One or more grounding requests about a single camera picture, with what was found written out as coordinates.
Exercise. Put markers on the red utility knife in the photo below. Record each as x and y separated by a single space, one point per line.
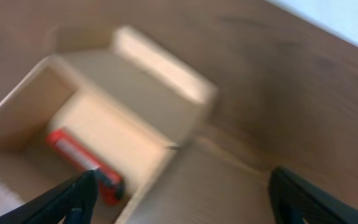
111 183

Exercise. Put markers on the cardboard box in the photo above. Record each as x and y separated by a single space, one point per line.
133 103

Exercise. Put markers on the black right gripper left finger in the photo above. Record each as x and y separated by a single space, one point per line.
71 202

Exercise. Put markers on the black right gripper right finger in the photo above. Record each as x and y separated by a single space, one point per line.
294 200

